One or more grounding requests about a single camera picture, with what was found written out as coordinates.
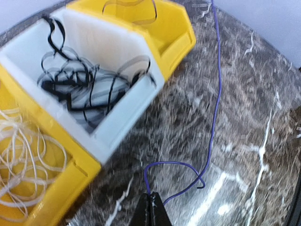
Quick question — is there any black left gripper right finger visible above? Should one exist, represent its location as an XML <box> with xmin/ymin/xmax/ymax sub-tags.
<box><xmin>149</xmin><ymin>192</ymin><xmax>172</xmax><ymax>226</ymax></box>

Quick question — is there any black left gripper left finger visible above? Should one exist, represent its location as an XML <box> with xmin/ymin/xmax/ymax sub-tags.
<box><xmin>129</xmin><ymin>193</ymin><xmax>151</xmax><ymax>226</ymax></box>

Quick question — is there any black cable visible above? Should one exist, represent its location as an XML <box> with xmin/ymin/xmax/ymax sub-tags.
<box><xmin>37</xmin><ymin>15</ymin><xmax>157</xmax><ymax>125</ymax></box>

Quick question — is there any left yellow plastic bin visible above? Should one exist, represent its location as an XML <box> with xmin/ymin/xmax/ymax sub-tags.
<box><xmin>0</xmin><ymin>68</ymin><xmax>101</xmax><ymax>226</ymax></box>

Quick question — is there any yellow plastic bin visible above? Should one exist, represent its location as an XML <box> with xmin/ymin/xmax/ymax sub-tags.
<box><xmin>67</xmin><ymin>0</ymin><xmax>196</xmax><ymax>81</ymax></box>
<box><xmin>0</xmin><ymin>68</ymin><xmax>101</xmax><ymax>226</ymax></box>

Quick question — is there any white plastic bin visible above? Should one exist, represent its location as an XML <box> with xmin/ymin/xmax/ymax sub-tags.
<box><xmin>0</xmin><ymin>8</ymin><xmax>165</xmax><ymax>163</ymax></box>

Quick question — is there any right yellow plastic bin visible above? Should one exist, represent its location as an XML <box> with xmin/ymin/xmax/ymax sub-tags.
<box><xmin>67</xmin><ymin>0</ymin><xmax>196</xmax><ymax>81</ymax></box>

